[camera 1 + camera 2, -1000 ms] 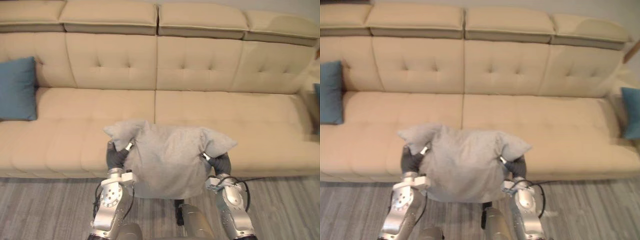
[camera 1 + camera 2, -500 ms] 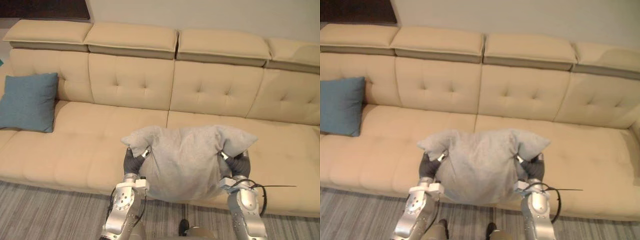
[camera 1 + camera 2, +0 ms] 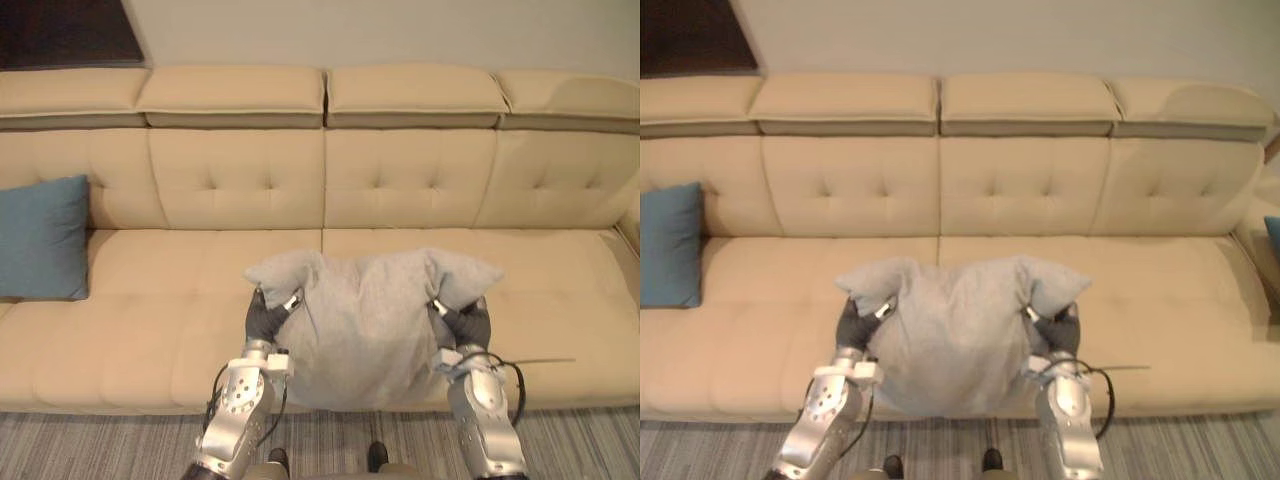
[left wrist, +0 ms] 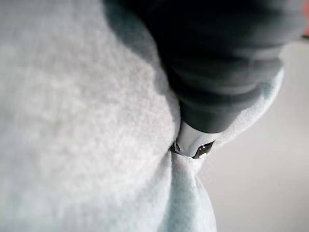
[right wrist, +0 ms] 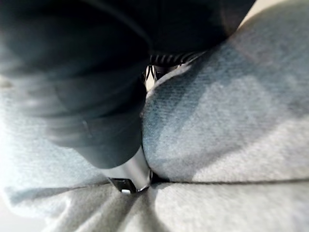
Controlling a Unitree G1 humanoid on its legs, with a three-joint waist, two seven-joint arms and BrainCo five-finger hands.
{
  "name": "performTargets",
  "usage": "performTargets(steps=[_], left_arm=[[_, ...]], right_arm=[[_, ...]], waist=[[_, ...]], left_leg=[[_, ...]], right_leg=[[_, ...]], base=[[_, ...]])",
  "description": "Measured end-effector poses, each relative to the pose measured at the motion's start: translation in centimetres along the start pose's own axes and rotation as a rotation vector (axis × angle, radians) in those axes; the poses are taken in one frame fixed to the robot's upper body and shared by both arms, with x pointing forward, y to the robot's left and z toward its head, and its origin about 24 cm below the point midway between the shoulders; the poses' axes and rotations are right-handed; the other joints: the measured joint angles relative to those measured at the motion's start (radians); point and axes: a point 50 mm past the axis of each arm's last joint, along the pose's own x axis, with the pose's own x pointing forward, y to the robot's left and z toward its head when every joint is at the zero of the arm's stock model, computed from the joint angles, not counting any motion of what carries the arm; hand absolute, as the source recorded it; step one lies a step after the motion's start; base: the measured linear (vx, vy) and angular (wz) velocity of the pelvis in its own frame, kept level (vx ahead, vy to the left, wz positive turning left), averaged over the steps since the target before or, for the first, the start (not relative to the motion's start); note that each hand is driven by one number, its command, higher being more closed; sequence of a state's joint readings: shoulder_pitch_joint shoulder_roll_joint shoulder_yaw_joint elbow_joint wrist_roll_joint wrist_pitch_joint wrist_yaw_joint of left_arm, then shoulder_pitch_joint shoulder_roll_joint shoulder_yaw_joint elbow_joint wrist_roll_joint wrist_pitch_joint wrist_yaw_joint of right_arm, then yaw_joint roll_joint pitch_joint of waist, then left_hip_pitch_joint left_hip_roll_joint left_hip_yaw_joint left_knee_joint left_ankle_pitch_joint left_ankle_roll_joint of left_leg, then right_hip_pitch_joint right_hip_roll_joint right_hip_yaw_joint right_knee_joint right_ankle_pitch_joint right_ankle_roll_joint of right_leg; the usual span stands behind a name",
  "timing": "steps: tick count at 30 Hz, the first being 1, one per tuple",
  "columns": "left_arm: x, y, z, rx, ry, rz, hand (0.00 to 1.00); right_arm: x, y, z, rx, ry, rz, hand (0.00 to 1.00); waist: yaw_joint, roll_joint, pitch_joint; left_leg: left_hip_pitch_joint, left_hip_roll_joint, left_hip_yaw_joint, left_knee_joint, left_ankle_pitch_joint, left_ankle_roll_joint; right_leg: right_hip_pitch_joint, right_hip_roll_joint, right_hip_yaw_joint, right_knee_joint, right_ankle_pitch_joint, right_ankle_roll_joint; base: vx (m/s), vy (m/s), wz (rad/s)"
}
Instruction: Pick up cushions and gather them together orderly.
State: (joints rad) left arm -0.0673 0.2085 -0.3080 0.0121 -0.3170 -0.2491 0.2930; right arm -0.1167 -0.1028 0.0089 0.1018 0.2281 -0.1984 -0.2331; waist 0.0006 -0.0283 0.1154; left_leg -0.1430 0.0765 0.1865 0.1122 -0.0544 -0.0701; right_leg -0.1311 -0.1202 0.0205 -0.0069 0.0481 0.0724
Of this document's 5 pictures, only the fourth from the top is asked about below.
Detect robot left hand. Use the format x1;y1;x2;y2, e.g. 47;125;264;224
102;0;307;160

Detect light grey fleece cushion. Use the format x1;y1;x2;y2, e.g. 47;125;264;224
0;0;285;232

